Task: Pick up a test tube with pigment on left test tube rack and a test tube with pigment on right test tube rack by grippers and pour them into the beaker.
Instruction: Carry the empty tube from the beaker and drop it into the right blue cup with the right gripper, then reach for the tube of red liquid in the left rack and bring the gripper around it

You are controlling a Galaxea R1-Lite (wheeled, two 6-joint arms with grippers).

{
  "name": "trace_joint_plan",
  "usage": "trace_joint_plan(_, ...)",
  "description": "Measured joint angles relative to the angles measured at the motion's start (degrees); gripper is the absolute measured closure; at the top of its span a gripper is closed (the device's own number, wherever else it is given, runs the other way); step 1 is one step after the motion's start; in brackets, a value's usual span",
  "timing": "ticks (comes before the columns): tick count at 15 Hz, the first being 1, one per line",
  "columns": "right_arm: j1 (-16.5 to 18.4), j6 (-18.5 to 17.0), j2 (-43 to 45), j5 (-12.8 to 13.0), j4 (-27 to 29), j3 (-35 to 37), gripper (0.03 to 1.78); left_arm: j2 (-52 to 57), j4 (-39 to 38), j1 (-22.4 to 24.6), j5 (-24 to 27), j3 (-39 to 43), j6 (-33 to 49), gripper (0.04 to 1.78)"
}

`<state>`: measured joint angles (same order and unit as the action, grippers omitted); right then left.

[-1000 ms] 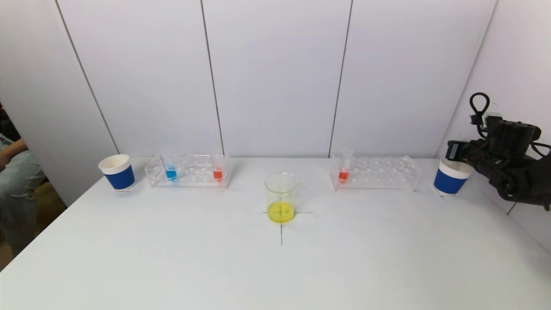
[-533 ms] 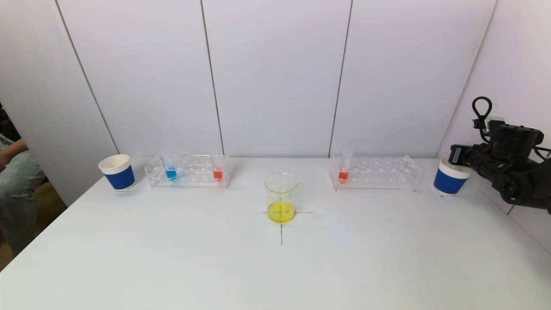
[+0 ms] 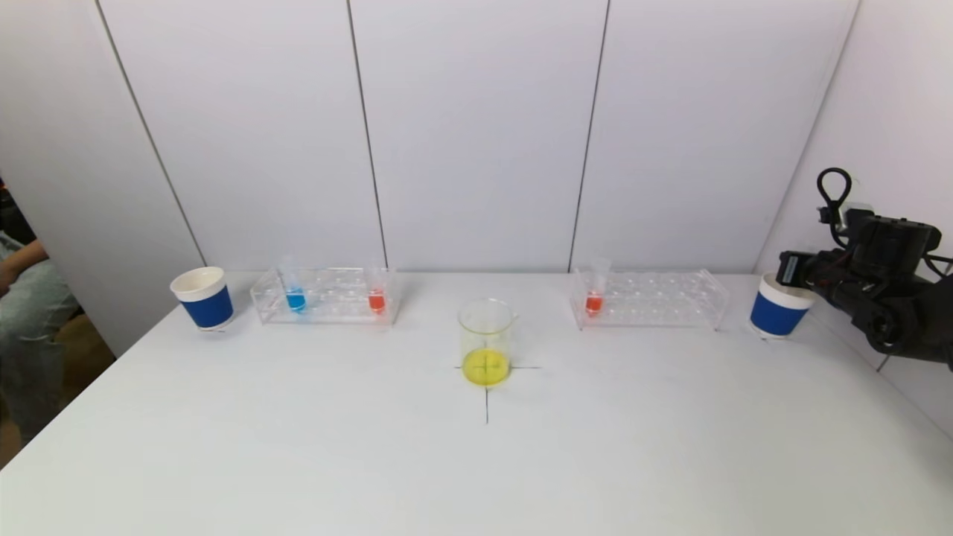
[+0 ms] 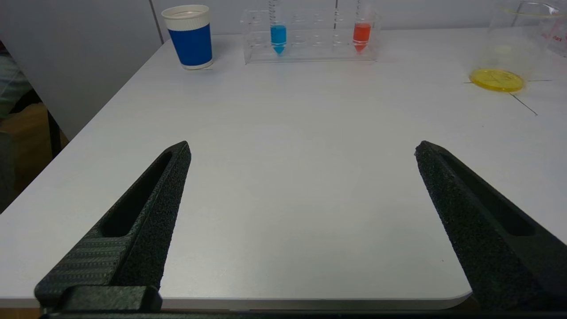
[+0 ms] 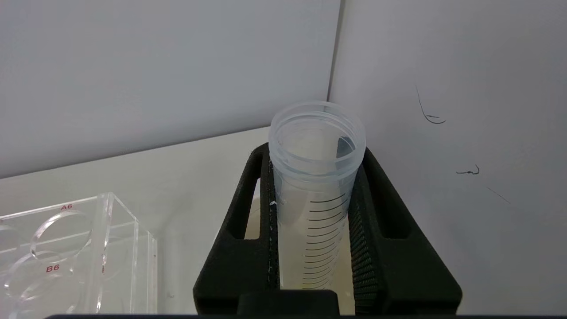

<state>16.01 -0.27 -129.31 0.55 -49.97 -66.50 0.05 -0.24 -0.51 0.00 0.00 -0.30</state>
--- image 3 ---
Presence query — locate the clear acrylic test tube rack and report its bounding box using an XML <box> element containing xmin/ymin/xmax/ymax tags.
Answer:
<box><xmin>570</xmin><ymin>268</ymin><xmax>730</xmax><ymax>331</ymax></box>
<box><xmin>251</xmin><ymin>267</ymin><xmax>401</xmax><ymax>326</ymax></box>

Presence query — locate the blue and white paper cup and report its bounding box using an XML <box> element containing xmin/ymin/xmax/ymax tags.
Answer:
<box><xmin>170</xmin><ymin>267</ymin><xmax>236</xmax><ymax>331</ymax></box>
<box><xmin>748</xmin><ymin>272</ymin><xmax>817</xmax><ymax>341</ymax></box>

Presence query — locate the test tube with red pigment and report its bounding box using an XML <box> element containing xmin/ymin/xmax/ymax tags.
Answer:
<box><xmin>367</xmin><ymin>261</ymin><xmax>388</xmax><ymax>315</ymax></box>
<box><xmin>584</xmin><ymin>257</ymin><xmax>613</xmax><ymax>316</ymax></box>

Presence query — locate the clear glass beaker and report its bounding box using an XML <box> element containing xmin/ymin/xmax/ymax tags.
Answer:
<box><xmin>457</xmin><ymin>299</ymin><xmax>520</xmax><ymax>388</ymax></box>

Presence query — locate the test tube with blue pigment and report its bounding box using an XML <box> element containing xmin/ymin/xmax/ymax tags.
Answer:
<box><xmin>279</xmin><ymin>257</ymin><xmax>308</xmax><ymax>314</ymax></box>

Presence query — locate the person in grey trousers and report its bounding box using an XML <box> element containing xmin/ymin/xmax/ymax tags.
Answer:
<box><xmin>0</xmin><ymin>179</ymin><xmax>81</xmax><ymax>444</ymax></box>

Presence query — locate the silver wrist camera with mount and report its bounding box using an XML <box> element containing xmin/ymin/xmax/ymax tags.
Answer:
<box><xmin>819</xmin><ymin>201</ymin><xmax>873</xmax><ymax>233</ymax></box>

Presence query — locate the black looped camera cable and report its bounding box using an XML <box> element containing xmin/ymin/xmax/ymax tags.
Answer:
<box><xmin>817</xmin><ymin>167</ymin><xmax>854</xmax><ymax>248</ymax></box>

